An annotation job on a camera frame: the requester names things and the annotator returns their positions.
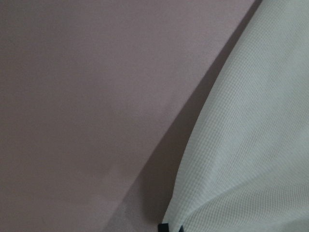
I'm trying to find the olive green long-sleeve shirt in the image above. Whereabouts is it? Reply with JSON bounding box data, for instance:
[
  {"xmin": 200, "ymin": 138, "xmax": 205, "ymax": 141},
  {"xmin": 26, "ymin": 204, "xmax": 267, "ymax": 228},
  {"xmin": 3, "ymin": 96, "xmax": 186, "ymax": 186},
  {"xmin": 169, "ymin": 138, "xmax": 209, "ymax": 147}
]
[{"xmin": 163, "ymin": 0, "xmax": 309, "ymax": 232}]

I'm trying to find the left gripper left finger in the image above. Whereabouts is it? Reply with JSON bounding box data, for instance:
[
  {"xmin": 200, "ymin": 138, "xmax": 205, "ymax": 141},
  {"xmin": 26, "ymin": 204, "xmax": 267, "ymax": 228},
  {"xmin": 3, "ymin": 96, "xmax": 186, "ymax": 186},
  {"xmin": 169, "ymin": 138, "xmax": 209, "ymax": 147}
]
[{"xmin": 158, "ymin": 223, "xmax": 169, "ymax": 232}]

